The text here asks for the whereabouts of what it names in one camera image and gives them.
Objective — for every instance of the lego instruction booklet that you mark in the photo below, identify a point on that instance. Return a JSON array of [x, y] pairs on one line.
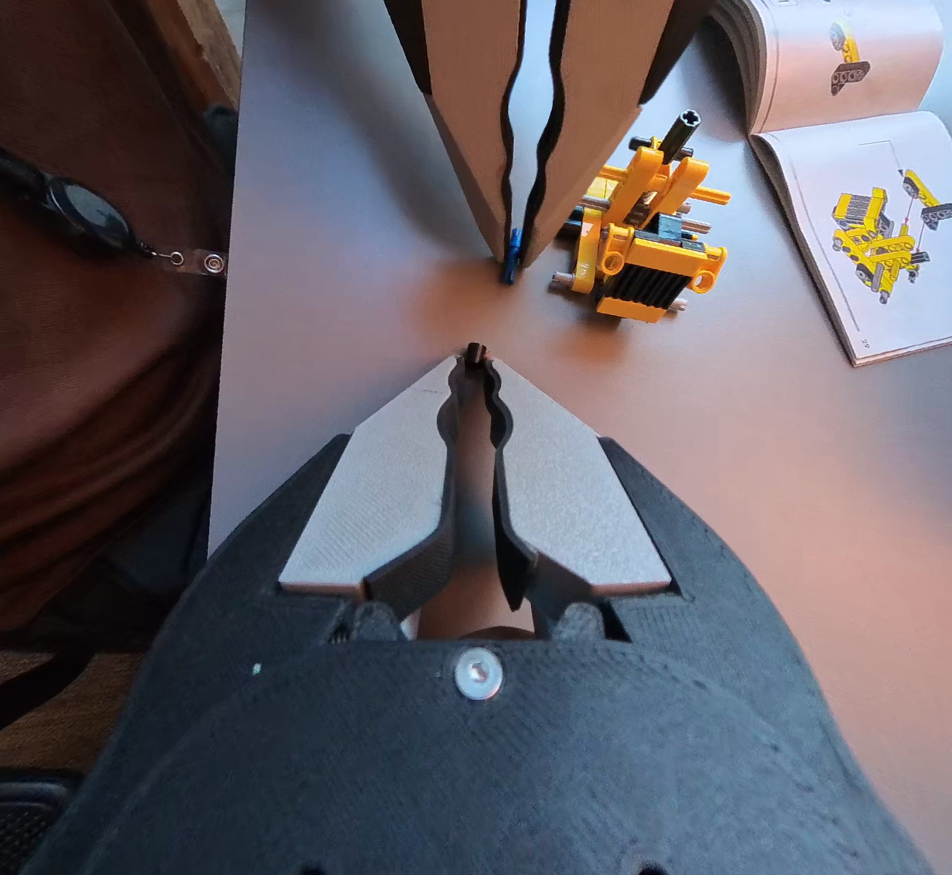
[[818, 175]]

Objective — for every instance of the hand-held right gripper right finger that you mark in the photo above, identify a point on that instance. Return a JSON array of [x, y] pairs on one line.
[[573, 510]]

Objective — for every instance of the blue lego pin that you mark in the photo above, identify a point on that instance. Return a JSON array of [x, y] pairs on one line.
[[512, 257]]

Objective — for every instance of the yellow lego model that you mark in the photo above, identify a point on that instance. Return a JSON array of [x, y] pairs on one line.
[[647, 250]]

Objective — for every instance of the black badge reel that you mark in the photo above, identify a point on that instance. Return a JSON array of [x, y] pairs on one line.
[[82, 216]]

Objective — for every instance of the person's torso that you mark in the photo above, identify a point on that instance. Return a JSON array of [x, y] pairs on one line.
[[89, 406]]

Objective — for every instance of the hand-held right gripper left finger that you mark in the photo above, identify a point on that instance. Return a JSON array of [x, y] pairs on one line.
[[372, 503]]

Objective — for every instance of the wooden table leg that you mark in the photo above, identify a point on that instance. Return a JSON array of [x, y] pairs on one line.
[[201, 19]]

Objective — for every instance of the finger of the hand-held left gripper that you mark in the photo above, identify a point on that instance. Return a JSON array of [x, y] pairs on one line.
[[617, 19], [468, 34]]

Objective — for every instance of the small black lego connector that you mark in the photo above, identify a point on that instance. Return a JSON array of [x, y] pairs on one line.
[[474, 354]]

